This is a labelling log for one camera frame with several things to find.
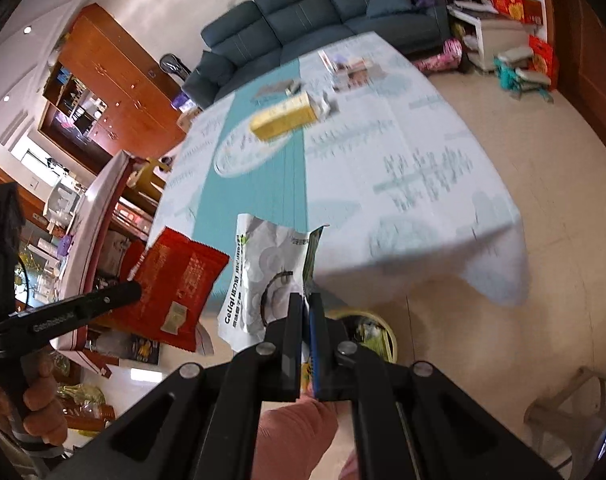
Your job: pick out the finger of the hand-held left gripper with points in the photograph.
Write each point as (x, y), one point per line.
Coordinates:
(118, 296)

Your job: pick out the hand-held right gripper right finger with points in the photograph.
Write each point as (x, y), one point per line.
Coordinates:
(315, 350)

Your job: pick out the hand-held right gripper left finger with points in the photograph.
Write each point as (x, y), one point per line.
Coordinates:
(290, 340)

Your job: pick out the yellow-green waste bin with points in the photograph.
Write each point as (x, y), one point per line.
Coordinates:
(373, 332)

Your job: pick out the red snack wrapper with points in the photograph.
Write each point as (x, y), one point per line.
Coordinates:
(178, 280)

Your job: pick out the white and green wrapper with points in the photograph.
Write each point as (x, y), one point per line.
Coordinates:
(263, 265)

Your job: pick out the person's left hand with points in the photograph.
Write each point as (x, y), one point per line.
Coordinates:
(40, 395)

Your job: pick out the white table with red edge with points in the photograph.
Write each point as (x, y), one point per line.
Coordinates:
(93, 220)

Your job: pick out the yellow stool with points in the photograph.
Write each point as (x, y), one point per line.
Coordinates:
(150, 172)

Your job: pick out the round glass turntable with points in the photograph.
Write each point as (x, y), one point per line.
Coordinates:
(233, 155)

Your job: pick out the printed teal white tablecloth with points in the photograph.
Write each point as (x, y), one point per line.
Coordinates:
(423, 185)

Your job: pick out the brown wooden cabinet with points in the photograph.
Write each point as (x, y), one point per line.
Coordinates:
(118, 75)

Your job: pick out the yellow cardboard box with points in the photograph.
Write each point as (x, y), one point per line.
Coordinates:
(283, 117)

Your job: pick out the black fan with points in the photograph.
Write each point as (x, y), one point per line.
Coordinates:
(173, 66)

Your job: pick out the beige plastic chair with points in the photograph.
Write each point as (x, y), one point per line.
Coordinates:
(558, 400)

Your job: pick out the pink bag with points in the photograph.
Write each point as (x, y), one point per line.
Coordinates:
(440, 57)

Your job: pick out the dark blue sofa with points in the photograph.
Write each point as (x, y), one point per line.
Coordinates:
(303, 15)

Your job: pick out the teal folding stool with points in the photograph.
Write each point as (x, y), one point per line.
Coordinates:
(513, 57)
(533, 80)

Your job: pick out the white side table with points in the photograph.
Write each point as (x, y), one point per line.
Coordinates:
(503, 35)

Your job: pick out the red gift box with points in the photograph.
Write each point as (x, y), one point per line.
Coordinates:
(540, 57)
(513, 5)

